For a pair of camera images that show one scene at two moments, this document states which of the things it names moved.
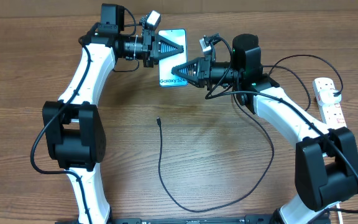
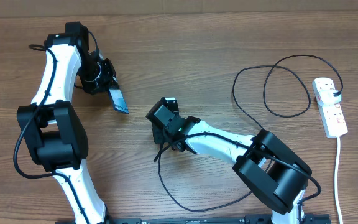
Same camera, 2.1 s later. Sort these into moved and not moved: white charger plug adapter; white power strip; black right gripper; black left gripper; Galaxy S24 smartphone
Moved: black left gripper; black right gripper; Galaxy S24 smartphone
Not moved: white power strip; white charger plug adapter
